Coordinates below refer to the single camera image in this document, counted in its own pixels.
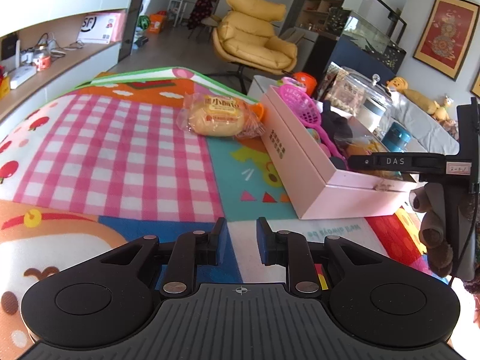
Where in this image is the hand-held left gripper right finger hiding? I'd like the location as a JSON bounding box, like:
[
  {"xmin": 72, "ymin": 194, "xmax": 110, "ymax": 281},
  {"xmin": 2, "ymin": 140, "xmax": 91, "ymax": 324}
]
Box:
[{"xmin": 256, "ymin": 217, "xmax": 379, "ymax": 296}]

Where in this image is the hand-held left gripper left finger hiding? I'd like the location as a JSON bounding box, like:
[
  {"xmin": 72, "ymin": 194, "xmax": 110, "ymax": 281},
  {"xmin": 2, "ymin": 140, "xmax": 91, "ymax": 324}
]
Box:
[{"xmin": 99, "ymin": 217, "xmax": 227, "ymax": 296}]

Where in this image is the orange cardboard box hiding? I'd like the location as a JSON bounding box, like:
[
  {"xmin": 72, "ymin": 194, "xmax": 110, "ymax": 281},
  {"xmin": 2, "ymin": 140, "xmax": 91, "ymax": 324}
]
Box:
[{"xmin": 147, "ymin": 13, "xmax": 166, "ymax": 34}]

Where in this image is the pink gift box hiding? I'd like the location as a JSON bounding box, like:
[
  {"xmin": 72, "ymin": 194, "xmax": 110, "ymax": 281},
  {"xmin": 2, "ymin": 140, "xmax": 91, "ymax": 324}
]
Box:
[{"xmin": 259, "ymin": 84, "xmax": 419, "ymax": 221}]

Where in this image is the teal thermos bottle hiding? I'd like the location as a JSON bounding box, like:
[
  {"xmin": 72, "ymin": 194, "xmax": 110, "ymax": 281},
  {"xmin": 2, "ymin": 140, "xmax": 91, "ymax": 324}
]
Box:
[{"xmin": 380, "ymin": 122, "xmax": 413, "ymax": 154}]

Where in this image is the white thermos cup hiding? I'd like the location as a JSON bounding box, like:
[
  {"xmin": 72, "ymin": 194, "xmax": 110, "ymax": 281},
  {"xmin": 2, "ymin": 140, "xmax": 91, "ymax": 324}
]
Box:
[{"xmin": 358, "ymin": 97, "xmax": 389, "ymax": 134}]

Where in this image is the black plush toy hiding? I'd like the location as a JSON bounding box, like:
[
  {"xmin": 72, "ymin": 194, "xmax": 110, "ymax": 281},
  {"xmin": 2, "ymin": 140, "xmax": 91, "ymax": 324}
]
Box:
[{"xmin": 320, "ymin": 101, "xmax": 355, "ymax": 169}]

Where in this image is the white router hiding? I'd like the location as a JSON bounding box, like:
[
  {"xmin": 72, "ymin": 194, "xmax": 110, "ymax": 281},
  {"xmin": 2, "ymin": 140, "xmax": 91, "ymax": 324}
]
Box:
[{"xmin": 9, "ymin": 65, "xmax": 38, "ymax": 89}]

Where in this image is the yellow plush toy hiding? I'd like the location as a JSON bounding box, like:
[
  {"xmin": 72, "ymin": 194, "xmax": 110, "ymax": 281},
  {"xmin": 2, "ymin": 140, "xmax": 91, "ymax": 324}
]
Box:
[{"xmin": 431, "ymin": 95, "xmax": 456, "ymax": 122}]

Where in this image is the pink toy scoop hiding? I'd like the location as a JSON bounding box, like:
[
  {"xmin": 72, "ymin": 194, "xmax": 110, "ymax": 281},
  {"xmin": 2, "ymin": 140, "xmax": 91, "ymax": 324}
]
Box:
[{"xmin": 277, "ymin": 84, "xmax": 347, "ymax": 158}]

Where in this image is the dark polka dot cloth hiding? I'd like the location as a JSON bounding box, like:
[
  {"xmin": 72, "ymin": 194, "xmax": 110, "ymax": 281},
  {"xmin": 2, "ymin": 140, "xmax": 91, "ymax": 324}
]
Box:
[{"xmin": 187, "ymin": 0, "xmax": 214, "ymax": 31}]

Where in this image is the white wooden wall shelf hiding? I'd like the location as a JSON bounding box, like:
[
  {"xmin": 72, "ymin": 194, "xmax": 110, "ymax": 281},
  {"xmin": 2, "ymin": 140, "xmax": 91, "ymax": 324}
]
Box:
[{"xmin": 0, "ymin": 0, "xmax": 141, "ymax": 121}]

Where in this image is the small jar with red label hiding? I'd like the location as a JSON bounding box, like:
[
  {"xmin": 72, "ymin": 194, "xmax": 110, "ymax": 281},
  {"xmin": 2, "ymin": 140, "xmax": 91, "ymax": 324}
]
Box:
[{"xmin": 34, "ymin": 45, "xmax": 51, "ymax": 71}]

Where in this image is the yellow bread packet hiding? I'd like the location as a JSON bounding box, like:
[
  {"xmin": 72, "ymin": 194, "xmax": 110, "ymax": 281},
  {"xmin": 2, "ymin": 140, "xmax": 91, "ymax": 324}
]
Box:
[{"xmin": 176, "ymin": 92, "xmax": 267, "ymax": 139}]

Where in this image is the orange cup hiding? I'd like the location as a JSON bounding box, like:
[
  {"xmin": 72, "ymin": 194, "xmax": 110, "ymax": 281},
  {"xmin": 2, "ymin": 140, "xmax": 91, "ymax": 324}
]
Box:
[{"xmin": 292, "ymin": 71, "xmax": 317, "ymax": 91}]

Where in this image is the colourful printed play mat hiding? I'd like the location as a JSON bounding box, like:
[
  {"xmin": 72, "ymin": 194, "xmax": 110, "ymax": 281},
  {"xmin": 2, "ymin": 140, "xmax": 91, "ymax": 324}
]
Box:
[{"xmin": 0, "ymin": 67, "xmax": 451, "ymax": 360}]

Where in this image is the yellow duck plush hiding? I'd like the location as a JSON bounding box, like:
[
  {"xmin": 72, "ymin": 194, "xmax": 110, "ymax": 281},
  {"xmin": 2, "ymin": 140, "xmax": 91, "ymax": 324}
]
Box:
[{"xmin": 386, "ymin": 76, "xmax": 409, "ymax": 94}]

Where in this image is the glass fish tank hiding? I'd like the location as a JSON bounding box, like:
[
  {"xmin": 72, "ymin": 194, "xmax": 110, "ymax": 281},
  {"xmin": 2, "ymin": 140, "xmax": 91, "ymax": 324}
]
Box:
[{"xmin": 330, "ymin": 0, "xmax": 407, "ymax": 72}]

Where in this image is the red framed picture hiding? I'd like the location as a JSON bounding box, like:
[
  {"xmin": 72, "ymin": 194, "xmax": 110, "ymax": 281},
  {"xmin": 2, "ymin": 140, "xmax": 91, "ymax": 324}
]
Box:
[{"xmin": 412, "ymin": 0, "xmax": 480, "ymax": 81}]

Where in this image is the large glass jar with lid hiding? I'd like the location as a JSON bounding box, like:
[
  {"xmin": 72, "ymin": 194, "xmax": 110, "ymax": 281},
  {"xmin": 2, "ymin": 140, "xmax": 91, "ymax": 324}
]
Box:
[{"xmin": 334, "ymin": 71, "xmax": 394, "ymax": 136}]

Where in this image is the person's right hand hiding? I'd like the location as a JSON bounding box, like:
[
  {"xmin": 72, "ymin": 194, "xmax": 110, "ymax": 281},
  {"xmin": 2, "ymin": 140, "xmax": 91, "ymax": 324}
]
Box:
[{"xmin": 409, "ymin": 187, "xmax": 456, "ymax": 279}]

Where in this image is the white small table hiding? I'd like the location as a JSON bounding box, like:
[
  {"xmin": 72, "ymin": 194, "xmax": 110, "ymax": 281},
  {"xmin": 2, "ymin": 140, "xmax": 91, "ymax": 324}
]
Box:
[{"xmin": 167, "ymin": 0, "xmax": 197, "ymax": 27}]

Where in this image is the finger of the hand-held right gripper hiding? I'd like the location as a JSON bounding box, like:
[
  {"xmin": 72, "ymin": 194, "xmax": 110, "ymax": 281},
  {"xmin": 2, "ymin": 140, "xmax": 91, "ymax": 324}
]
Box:
[{"xmin": 347, "ymin": 152, "xmax": 448, "ymax": 185}]

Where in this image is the yellow leather armchair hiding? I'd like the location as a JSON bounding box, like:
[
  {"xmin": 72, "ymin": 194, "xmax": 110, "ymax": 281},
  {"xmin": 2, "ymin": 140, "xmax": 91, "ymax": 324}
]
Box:
[{"xmin": 212, "ymin": 0, "xmax": 299, "ymax": 77}]

